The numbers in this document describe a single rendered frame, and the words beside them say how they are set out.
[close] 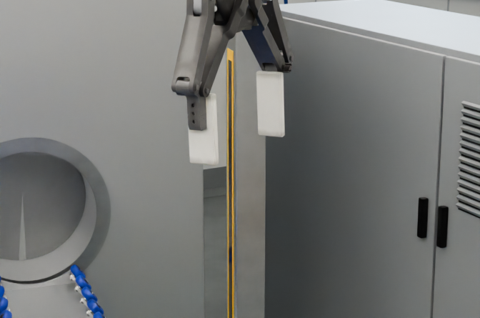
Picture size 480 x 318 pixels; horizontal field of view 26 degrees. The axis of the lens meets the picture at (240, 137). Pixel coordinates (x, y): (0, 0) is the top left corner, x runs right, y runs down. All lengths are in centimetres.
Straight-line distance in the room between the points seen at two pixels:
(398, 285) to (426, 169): 41
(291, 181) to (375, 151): 55
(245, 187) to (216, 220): 399
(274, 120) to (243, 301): 94
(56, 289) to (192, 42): 168
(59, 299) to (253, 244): 71
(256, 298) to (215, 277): 310
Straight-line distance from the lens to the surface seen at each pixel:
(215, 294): 493
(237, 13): 102
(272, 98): 111
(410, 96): 305
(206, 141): 100
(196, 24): 98
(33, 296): 257
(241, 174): 193
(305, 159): 359
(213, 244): 556
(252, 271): 200
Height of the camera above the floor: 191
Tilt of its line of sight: 14 degrees down
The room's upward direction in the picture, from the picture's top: straight up
